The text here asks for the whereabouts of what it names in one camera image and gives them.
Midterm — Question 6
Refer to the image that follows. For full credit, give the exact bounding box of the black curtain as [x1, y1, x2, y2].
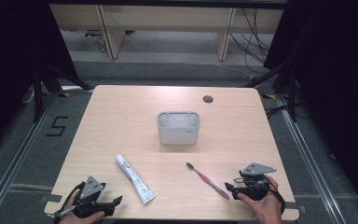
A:
[263, 0, 358, 216]
[0, 0, 79, 158]

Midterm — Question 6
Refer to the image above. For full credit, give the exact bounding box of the silver wire clip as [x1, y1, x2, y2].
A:
[48, 206, 77, 218]

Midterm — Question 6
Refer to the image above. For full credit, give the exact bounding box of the pink toothbrush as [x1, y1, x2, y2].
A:
[186, 161, 231, 201]

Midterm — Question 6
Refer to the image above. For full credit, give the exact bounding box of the black tape strip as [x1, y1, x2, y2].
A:
[40, 193, 63, 203]
[283, 201, 308, 215]

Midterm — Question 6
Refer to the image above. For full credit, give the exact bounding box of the white toothpaste tube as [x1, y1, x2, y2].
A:
[115, 154, 157, 205]

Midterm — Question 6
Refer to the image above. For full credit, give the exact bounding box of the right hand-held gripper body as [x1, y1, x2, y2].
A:
[233, 162, 278, 202]

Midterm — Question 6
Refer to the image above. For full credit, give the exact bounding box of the person's right hand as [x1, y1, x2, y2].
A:
[236, 175, 284, 224]

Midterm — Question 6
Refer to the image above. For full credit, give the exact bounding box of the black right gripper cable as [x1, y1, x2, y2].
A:
[262, 178, 287, 216]

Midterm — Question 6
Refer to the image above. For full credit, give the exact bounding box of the black metal stand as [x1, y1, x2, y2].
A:
[243, 62, 300, 123]
[32, 63, 93, 123]

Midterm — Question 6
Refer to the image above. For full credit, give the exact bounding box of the grey plastic holder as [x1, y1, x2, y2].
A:
[157, 111, 201, 147]

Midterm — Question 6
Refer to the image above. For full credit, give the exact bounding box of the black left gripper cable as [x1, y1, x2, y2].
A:
[53, 181, 87, 224]

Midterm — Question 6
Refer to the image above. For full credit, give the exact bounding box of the bundle of black cables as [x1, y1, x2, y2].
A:
[229, 8, 271, 75]

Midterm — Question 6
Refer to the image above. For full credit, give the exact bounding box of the person's left hand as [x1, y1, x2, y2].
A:
[57, 189, 106, 224]

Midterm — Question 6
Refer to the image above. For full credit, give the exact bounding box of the beige wooden desk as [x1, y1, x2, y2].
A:
[49, 3, 284, 63]

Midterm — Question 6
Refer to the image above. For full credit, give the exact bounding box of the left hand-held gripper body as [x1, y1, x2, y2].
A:
[72, 175, 115, 219]

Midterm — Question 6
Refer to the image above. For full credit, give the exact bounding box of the aluminium floor rail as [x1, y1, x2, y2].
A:
[0, 90, 60, 224]
[275, 92, 347, 224]

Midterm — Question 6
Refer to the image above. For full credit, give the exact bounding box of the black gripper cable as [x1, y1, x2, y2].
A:
[53, 181, 87, 224]
[262, 178, 287, 216]

